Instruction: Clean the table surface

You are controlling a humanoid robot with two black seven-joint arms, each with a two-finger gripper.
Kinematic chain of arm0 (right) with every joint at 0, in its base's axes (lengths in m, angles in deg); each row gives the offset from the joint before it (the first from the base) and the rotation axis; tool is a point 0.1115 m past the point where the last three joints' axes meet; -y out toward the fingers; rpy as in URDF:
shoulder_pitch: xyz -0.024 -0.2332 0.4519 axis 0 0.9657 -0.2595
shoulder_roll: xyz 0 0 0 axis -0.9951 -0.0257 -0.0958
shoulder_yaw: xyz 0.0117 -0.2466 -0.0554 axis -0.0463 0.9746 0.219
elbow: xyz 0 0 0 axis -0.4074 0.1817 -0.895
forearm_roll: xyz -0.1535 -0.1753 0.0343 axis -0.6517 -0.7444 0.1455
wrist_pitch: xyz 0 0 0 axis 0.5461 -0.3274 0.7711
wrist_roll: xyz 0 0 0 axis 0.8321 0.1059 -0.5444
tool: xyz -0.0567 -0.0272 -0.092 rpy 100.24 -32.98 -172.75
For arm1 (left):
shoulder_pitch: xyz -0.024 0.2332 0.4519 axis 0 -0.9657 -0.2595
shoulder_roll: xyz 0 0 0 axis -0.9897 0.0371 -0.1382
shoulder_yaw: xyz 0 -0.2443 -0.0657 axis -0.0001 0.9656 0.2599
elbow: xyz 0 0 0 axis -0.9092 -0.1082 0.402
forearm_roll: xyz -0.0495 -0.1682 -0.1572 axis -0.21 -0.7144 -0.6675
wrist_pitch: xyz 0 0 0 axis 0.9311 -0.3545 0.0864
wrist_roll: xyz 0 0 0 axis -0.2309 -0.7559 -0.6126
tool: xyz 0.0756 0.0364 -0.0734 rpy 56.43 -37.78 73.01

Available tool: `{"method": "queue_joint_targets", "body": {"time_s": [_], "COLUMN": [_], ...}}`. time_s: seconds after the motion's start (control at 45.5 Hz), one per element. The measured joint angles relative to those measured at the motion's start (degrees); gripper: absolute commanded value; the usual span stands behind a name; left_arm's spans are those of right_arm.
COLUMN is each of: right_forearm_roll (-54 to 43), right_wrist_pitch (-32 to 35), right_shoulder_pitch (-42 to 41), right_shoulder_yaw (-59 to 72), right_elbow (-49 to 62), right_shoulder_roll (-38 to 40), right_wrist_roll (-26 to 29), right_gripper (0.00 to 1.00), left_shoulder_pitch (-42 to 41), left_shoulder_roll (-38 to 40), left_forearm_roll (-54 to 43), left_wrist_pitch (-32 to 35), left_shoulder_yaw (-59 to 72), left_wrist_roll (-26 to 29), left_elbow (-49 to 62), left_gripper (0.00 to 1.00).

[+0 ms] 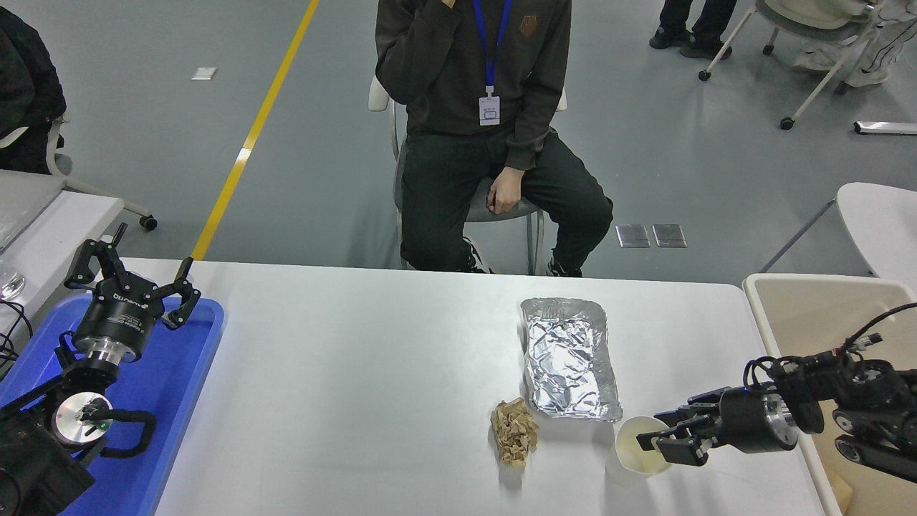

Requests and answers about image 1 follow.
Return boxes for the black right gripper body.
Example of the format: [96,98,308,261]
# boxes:
[719,387,774,454]

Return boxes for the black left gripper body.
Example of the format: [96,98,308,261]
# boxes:
[73,275,166,348]

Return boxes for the white paper cup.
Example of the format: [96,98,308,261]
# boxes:
[605,416,674,487]

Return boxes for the silver foil tray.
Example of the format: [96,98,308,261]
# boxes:
[520,297,624,422]

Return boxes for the lanyard person's left hand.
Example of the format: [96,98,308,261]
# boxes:
[486,166,529,216]

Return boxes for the white side table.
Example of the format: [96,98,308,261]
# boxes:
[0,170,125,338]

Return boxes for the clear glass cup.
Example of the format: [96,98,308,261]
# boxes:
[0,259,27,302]

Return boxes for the white wheeled chair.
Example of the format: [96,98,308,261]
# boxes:
[0,115,158,231]

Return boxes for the blue plastic tray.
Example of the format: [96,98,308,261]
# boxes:
[0,294,225,516]

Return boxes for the large pale bin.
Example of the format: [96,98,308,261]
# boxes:
[742,272,917,516]

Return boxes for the person in black jacket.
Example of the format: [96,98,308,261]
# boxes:
[0,6,67,175]

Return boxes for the white moulded chair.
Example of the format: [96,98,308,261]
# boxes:
[761,182,917,291]

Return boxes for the grey office chair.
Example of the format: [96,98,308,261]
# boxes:
[368,75,567,276]

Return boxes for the person in dark shoes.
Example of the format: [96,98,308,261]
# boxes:
[649,0,739,60]

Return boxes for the cream wheeled chair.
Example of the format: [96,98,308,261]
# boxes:
[698,0,917,131]

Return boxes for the person in white trousers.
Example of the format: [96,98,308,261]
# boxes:
[792,0,917,88]

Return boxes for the black cable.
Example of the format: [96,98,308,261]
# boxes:
[0,297,34,381]

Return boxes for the person with lanyard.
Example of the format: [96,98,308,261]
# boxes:
[375,0,615,278]

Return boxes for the blue lanyard with badge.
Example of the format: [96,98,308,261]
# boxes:
[471,0,514,127]

